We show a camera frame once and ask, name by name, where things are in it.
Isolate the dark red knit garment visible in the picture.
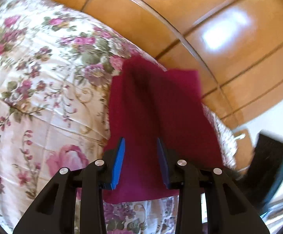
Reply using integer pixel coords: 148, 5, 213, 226
103, 56, 223, 204

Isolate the small wooden headboard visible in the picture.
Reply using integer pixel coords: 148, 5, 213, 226
234, 129, 254, 175

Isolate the black device with green light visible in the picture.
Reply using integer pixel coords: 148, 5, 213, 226
239, 133, 283, 209

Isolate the floral quilted bedspread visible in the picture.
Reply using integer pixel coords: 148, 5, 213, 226
0, 0, 238, 234

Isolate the wooden wardrobe panel wall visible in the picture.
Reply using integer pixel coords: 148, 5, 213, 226
53, 0, 283, 128

